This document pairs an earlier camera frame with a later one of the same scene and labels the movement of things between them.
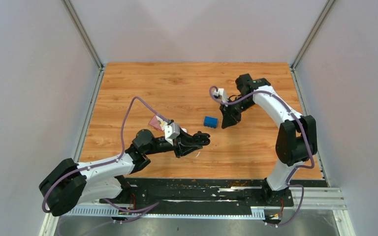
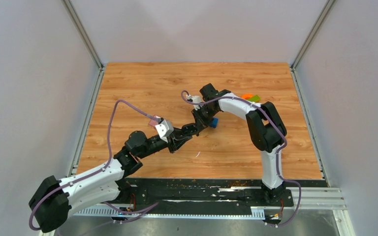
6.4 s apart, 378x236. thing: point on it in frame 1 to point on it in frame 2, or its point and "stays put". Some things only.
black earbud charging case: (202, 138) to (189, 129)
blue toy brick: (211, 122) stays put
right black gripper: (230, 118) to (201, 123)
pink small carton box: (158, 122) stays put
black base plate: (250, 192) stays put
